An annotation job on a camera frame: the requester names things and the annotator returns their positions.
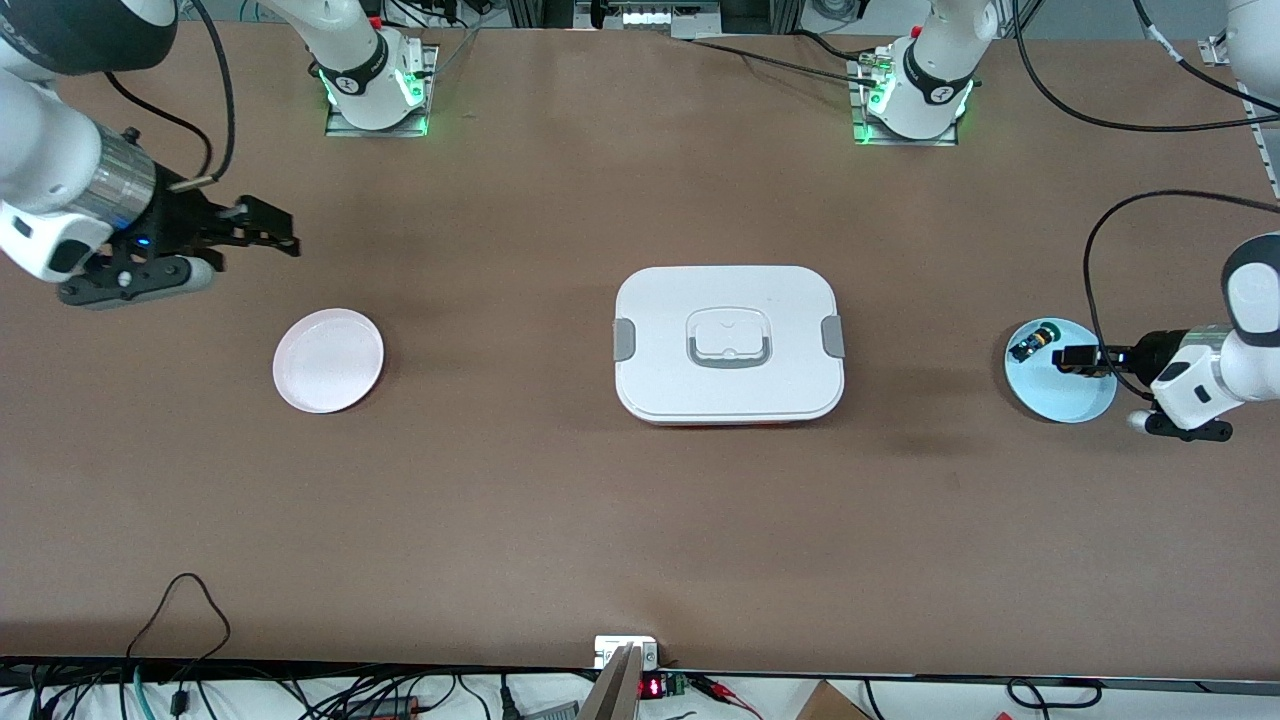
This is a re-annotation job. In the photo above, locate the light blue round plate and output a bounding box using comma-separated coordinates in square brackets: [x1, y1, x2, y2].
[1004, 318, 1118, 424]

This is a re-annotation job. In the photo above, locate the pink round plate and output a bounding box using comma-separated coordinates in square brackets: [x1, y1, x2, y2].
[272, 308, 385, 415]

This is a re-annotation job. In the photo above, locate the white lidded container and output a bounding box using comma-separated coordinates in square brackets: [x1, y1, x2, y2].
[612, 265, 846, 428]

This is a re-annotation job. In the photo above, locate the brown cardboard piece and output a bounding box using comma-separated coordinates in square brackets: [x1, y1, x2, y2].
[795, 680, 871, 720]

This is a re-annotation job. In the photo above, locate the white metal table clamp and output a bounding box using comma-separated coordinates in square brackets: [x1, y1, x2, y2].
[593, 636, 661, 671]

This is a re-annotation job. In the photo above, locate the grey slanted beam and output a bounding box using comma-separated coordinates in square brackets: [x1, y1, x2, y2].
[578, 643, 641, 720]

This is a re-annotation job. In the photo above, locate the green push-button switch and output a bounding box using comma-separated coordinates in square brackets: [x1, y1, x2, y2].
[1008, 323, 1061, 363]

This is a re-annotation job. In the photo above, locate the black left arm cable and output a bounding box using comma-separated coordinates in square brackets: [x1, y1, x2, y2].
[1010, 0, 1280, 401]

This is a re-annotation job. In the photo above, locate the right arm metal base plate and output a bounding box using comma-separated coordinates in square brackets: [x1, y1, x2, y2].
[325, 42, 439, 138]

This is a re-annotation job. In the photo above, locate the black looped cable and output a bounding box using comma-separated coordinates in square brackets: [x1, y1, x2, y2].
[125, 572, 233, 713]

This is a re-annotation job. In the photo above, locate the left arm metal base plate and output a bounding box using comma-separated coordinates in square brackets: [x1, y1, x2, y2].
[850, 55, 959, 147]

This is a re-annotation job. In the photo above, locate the black cable on table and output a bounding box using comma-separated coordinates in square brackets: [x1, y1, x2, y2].
[690, 30, 883, 85]

